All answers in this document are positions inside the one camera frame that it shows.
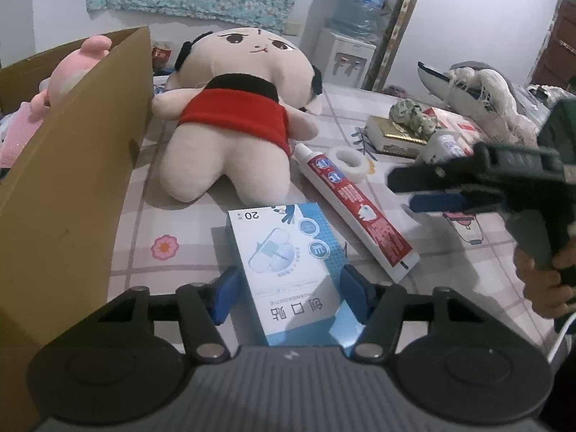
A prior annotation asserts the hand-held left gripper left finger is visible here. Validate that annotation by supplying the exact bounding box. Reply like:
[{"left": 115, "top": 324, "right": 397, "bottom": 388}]
[{"left": 96, "top": 266, "right": 243, "bottom": 363}]

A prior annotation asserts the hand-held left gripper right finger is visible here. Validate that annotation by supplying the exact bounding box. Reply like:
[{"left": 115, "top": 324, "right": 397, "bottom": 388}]
[{"left": 341, "top": 265, "right": 484, "bottom": 361}]

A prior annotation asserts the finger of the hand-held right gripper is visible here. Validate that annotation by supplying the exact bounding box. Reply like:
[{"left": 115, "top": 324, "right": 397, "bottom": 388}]
[
  {"left": 388, "top": 143, "right": 500, "bottom": 194},
  {"left": 409, "top": 191, "right": 507, "bottom": 213}
]

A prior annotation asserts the white plastic bottle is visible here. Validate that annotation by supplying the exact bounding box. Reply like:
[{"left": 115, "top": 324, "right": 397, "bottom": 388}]
[{"left": 416, "top": 130, "right": 473, "bottom": 165}]

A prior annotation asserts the gold box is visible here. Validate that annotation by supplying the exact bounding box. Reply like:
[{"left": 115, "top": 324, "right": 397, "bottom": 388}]
[{"left": 364, "top": 114, "right": 430, "bottom": 158}]

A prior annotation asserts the white tape roll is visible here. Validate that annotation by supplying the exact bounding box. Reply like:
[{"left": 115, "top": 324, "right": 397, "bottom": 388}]
[{"left": 330, "top": 146, "right": 372, "bottom": 176}]

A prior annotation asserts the blue white bandage box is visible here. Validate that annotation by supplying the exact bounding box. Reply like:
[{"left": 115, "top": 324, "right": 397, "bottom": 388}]
[{"left": 226, "top": 202, "right": 365, "bottom": 347}]

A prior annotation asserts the red white toothpaste tube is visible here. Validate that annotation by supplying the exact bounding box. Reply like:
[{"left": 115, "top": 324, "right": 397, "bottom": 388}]
[{"left": 293, "top": 143, "right": 420, "bottom": 281}]

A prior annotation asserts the brown cardboard box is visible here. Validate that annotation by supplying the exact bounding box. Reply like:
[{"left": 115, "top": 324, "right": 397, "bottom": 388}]
[{"left": 0, "top": 26, "right": 154, "bottom": 432}]

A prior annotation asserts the pink plush rabbit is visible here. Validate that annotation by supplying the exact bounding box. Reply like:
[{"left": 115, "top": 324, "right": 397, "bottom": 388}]
[{"left": 29, "top": 35, "right": 113, "bottom": 122}]

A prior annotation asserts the person's right hand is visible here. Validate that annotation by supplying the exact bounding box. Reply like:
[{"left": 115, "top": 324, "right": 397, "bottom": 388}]
[{"left": 514, "top": 238, "right": 576, "bottom": 320}]

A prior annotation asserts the clear plastic bag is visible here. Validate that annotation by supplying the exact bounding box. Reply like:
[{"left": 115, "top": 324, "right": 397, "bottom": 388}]
[{"left": 513, "top": 85, "right": 559, "bottom": 118}]

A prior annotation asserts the navy trimmed white quilt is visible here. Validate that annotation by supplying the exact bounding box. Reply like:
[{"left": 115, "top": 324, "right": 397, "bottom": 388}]
[{"left": 418, "top": 60, "right": 496, "bottom": 118}]

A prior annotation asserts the white fringed blanket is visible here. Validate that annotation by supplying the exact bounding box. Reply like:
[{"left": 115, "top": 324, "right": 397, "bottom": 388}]
[{"left": 445, "top": 67, "right": 541, "bottom": 145}]

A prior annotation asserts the patterned flat board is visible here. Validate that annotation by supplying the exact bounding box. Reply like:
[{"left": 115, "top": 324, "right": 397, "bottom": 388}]
[{"left": 371, "top": 0, "right": 419, "bottom": 93}]

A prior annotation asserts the beige plush doll red dress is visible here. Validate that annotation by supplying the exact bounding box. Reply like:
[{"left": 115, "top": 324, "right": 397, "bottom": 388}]
[{"left": 150, "top": 27, "right": 325, "bottom": 205}]

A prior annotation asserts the white water dispenser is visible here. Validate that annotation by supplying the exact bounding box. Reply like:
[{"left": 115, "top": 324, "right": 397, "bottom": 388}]
[{"left": 315, "top": 27, "right": 379, "bottom": 90}]

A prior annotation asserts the brown wooden door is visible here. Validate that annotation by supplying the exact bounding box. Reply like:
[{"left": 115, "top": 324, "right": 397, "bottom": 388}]
[{"left": 528, "top": 0, "right": 576, "bottom": 100}]

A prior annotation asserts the blue water bottle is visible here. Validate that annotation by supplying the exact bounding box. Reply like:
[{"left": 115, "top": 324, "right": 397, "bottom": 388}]
[{"left": 330, "top": 0, "right": 399, "bottom": 46}]

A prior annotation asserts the white cable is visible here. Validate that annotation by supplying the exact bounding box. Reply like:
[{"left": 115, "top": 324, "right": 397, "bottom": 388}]
[{"left": 546, "top": 310, "right": 576, "bottom": 365}]

